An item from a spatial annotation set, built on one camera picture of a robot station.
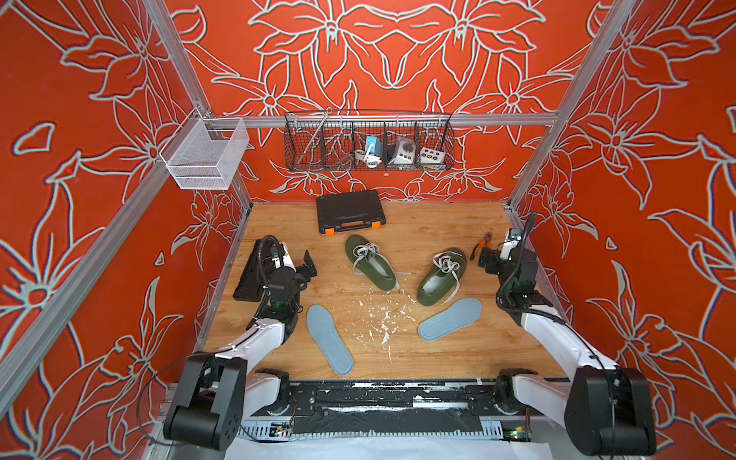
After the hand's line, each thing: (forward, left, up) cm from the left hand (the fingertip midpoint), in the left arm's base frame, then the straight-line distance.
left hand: (293, 254), depth 86 cm
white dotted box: (+32, -42, +15) cm, 55 cm away
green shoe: (+5, -23, -9) cm, 25 cm away
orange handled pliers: (+19, -65, -14) cm, 69 cm away
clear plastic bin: (+28, +33, +17) cm, 46 cm away
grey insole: (-18, -11, -15) cm, 26 cm away
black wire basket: (+38, -6, +16) cm, 42 cm away
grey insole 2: (-8, -55, -17) cm, 58 cm away
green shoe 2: (+2, -49, -6) cm, 49 cm away
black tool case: (+28, -14, -9) cm, 33 cm away
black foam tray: (-2, +15, -12) cm, 20 cm away
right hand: (+5, -61, +3) cm, 62 cm away
